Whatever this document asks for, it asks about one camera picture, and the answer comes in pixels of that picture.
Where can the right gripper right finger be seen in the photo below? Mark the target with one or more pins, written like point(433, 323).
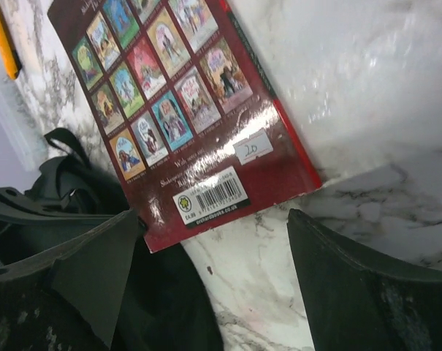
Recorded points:
point(357, 298)

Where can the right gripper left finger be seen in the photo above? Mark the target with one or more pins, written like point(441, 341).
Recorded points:
point(68, 297)

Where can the black student backpack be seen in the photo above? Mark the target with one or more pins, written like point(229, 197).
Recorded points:
point(165, 305)

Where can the orange utility knife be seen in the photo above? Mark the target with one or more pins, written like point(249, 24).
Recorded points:
point(8, 52)

